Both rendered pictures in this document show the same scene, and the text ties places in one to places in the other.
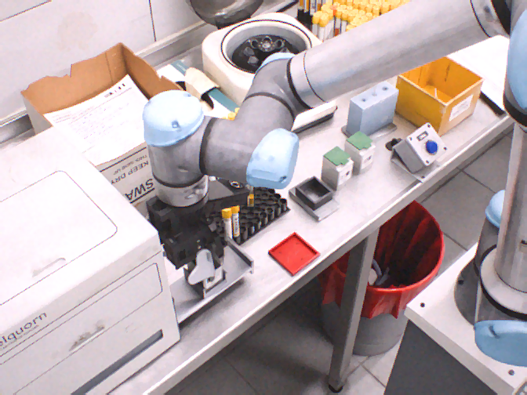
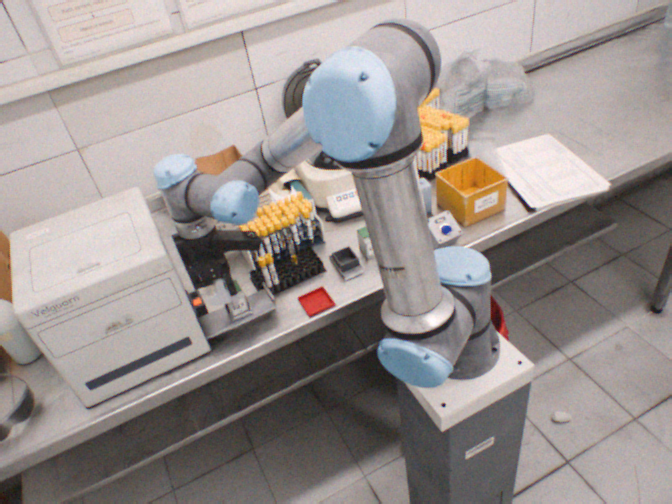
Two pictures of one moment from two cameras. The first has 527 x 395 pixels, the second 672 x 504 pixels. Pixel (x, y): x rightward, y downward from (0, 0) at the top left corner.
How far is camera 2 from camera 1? 0.47 m
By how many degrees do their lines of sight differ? 17
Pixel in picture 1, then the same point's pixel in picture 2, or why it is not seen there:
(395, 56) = not seen: hidden behind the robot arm
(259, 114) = (231, 171)
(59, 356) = (97, 335)
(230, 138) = (203, 185)
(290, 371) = (376, 430)
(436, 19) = not seen: hidden behind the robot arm
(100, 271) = (120, 274)
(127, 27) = (246, 136)
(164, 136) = (162, 182)
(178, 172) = (178, 211)
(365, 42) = (296, 119)
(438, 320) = not seen: hidden behind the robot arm
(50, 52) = (185, 150)
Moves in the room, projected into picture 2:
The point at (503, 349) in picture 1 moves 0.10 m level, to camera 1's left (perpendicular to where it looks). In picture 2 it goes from (396, 366) to (335, 358)
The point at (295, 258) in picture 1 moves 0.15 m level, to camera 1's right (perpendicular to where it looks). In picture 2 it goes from (316, 304) to (379, 311)
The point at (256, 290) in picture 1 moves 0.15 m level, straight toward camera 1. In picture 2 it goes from (278, 324) to (256, 379)
